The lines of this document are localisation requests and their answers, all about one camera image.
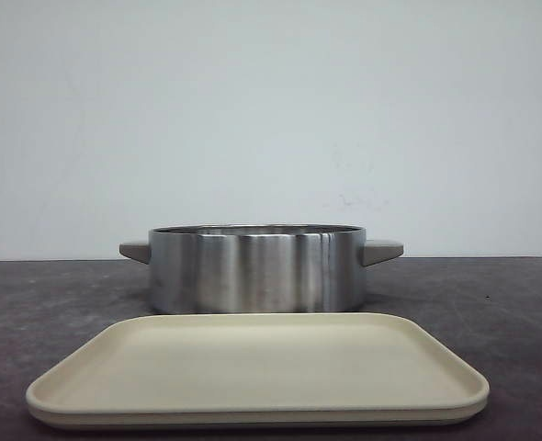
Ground stainless steel steamer pot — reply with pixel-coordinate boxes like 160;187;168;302
119;224;404;314

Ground beige plastic tray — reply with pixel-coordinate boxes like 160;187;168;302
25;312;490;430

